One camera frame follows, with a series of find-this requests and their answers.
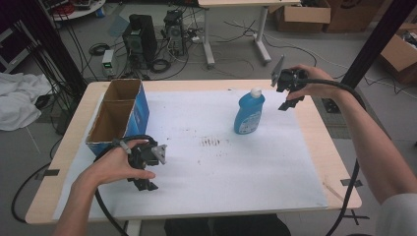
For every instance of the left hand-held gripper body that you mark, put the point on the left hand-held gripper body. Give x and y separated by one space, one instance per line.
144 157

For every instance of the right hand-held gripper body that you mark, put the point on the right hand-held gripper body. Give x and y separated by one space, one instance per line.
290 80

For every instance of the blue detergent bottle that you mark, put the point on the blue detergent bottle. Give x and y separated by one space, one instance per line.
249 113

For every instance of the blue cardboard box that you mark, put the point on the blue cardboard box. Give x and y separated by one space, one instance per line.
139 111

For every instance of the person's right hand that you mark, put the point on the person's right hand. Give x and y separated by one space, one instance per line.
319 87

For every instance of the person's left hand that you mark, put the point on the person's left hand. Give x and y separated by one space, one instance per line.
109 165

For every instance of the small brown cardboard box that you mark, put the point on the small brown cardboard box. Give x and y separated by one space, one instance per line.
305 16

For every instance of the large brown cardboard box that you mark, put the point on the large brown cardboard box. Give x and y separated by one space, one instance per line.
354 14

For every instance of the black metal stand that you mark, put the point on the black metal stand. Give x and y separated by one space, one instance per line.
62 49
373 42

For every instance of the person's dark legs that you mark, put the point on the person's dark legs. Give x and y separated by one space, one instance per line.
229 226

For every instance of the white-legged wooden desk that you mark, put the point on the white-legged wooden desk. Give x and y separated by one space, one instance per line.
236 2

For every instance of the black tape strip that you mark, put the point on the black tape strip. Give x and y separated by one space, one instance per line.
351 182
49 172

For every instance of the white power supply unit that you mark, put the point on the white power supply unit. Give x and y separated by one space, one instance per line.
108 62

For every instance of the open brown cardboard box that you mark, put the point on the open brown cardboard box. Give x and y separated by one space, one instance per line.
398 54

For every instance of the black computer tower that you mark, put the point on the black computer tower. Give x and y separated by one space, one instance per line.
144 36

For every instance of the open computer case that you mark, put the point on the open computer case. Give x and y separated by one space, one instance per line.
174 31

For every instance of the white cloth pile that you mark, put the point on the white cloth pile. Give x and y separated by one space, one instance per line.
19 101

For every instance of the person's white sleeve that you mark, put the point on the person's white sleeve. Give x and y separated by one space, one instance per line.
398 216

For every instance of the round white table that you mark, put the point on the round white table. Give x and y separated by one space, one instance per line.
82 11

